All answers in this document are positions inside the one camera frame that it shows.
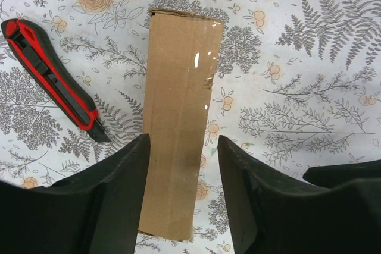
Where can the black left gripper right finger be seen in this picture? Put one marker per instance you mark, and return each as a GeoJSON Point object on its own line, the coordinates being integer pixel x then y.
{"type": "Point", "coordinates": [271, 212]}

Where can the floral patterned table mat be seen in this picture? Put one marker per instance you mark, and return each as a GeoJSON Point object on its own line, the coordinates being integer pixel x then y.
{"type": "Point", "coordinates": [297, 86]}

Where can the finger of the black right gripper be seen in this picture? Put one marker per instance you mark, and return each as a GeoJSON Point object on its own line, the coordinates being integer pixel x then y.
{"type": "Point", "coordinates": [334, 175]}

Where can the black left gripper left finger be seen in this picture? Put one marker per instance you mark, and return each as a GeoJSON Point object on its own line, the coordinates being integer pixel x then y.
{"type": "Point", "coordinates": [94, 211]}

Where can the small cardboard express box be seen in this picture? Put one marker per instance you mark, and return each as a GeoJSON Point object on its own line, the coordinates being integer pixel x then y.
{"type": "Point", "coordinates": [183, 53]}

